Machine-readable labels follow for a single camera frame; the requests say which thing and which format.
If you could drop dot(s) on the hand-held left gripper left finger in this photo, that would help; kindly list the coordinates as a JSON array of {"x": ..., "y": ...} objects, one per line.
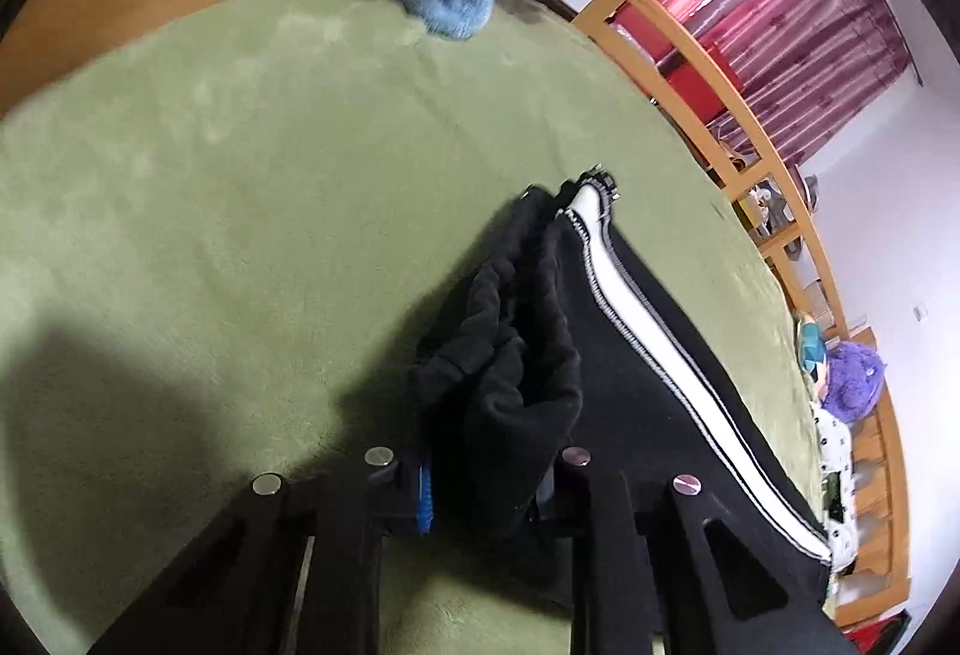
[{"x": 421, "y": 501}]

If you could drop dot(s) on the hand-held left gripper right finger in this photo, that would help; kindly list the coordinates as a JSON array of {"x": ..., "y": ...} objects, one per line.
[{"x": 592, "y": 512}]

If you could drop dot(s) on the black pants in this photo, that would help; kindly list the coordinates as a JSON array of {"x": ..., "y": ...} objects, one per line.
[{"x": 645, "y": 355}]

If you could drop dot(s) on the white flowered pillow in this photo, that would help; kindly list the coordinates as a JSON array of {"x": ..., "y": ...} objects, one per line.
[{"x": 834, "y": 445}]

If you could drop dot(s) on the geometric patterned pillow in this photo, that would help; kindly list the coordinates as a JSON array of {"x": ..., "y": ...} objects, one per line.
[{"x": 811, "y": 355}]

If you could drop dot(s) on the purple plush toy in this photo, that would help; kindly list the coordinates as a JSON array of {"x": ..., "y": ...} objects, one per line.
[{"x": 855, "y": 381}]

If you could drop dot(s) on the green fleece blanket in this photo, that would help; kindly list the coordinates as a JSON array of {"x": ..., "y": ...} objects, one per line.
[{"x": 262, "y": 175}]

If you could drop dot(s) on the wooden bed frame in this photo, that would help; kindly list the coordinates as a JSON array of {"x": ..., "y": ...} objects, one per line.
[{"x": 727, "y": 100}]

